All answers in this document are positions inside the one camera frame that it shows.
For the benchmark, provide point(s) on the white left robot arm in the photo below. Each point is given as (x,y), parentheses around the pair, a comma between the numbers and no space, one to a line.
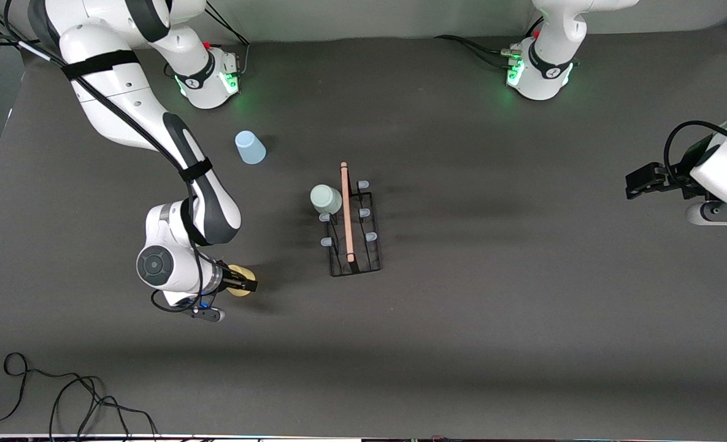
(550,37)

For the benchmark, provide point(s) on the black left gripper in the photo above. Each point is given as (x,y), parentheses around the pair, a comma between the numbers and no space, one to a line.
(672,177)

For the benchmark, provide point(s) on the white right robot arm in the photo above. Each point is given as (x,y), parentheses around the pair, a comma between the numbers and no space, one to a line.
(111,92)

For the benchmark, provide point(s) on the pale green plastic cup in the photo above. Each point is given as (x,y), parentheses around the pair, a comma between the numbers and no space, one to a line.
(326,198)

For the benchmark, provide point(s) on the yellow plastic cup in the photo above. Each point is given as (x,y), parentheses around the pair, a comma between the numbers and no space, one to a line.
(240,271)

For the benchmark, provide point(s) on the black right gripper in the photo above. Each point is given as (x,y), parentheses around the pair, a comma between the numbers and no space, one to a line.
(230,282)

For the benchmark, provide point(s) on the pale blue plastic cup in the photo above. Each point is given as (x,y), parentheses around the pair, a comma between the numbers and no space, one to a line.
(250,148)

